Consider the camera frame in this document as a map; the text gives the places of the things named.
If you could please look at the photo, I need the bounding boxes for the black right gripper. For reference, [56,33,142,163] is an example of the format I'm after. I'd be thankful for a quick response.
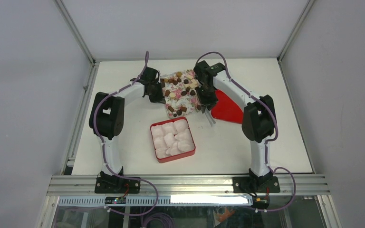
[194,84,218,113]

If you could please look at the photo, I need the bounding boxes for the silver metal tweezers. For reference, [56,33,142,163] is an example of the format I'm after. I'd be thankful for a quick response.
[204,108,216,127]

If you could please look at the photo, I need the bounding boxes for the red square chocolate box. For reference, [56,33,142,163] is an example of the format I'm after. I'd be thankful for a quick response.
[150,117,196,163]

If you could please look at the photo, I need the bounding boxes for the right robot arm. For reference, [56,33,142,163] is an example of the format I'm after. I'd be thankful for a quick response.
[193,60,277,192]

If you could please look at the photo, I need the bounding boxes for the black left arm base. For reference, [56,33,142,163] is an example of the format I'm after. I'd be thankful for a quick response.
[94,171,141,194]

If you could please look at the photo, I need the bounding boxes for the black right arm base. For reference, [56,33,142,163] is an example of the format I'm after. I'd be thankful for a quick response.
[232,170,280,194]

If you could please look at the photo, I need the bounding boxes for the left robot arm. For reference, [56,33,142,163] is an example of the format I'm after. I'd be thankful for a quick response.
[89,67,164,193]

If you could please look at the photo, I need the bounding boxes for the red box lid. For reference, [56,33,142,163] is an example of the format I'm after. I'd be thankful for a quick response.
[211,90,243,124]

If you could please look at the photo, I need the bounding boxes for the floral rectangular tray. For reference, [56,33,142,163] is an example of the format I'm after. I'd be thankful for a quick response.
[160,69,201,119]

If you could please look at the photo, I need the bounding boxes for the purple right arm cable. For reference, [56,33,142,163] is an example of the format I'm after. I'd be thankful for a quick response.
[196,51,297,212]

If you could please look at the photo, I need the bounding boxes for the white perforated cable duct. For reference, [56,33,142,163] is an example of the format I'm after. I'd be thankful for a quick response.
[58,194,252,207]

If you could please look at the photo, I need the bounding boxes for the aluminium frame rail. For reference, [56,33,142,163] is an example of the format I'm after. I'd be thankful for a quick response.
[47,174,331,196]

